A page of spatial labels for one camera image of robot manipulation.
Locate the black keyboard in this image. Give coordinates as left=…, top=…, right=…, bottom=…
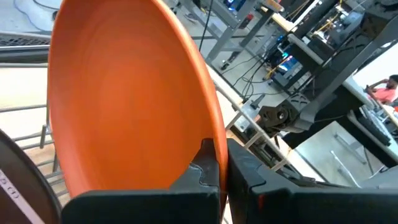
left=0, top=32, right=51, bottom=47

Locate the person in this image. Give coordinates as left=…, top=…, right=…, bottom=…
left=365, top=74, right=398, bottom=106

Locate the black taut cable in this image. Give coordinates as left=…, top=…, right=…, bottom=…
left=198, top=0, right=215, bottom=53

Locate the black aluminium table frame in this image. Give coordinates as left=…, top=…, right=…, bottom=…
left=0, top=45, right=51, bottom=63

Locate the grey workbench frame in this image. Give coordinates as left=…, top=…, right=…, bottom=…
left=174, top=0, right=287, bottom=71

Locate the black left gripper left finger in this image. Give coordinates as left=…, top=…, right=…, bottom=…
left=61, top=138, right=222, bottom=224

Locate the black electronics rack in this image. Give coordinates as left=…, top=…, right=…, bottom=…
left=264, top=0, right=374, bottom=95

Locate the silver mounting bracket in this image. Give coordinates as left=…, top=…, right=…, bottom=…
left=232, top=102, right=262, bottom=132

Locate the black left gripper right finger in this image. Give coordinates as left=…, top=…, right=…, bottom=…
left=226, top=138, right=398, bottom=224

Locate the orange plate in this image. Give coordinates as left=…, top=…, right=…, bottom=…
left=47, top=0, right=229, bottom=216

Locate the black plate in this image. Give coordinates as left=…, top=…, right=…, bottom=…
left=0, top=129, right=63, bottom=224

